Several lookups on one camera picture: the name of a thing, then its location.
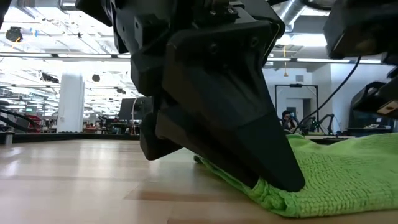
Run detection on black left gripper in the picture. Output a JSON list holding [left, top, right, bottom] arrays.
[[110, 0, 286, 119]]

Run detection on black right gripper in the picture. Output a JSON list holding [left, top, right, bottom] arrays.
[[353, 67, 398, 121]]

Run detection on green microfiber towel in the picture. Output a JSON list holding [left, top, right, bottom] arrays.
[[194, 133, 398, 218]]

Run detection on black background screen cart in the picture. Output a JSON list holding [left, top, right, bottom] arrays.
[[348, 93, 396, 138]]

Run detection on person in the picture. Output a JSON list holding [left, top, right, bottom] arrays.
[[281, 110, 299, 132]]

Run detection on black background computer monitor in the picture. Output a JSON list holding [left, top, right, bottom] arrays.
[[118, 96, 154, 121]]

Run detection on white building pillar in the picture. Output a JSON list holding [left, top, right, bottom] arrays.
[[56, 73, 86, 134]]

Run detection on red background seat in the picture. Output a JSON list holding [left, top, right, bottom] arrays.
[[27, 114, 43, 134]]

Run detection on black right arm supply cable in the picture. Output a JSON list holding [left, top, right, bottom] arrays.
[[294, 55, 362, 134]]

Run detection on black background gantry frame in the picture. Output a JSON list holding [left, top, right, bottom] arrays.
[[274, 83, 320, 131]]

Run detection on silver slanted ceiling duct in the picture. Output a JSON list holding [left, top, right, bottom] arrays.
[[272, 0, 313, 34]]

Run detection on black ceiling cable reel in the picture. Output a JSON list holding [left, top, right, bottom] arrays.
[[5, 26, 23, 43]]

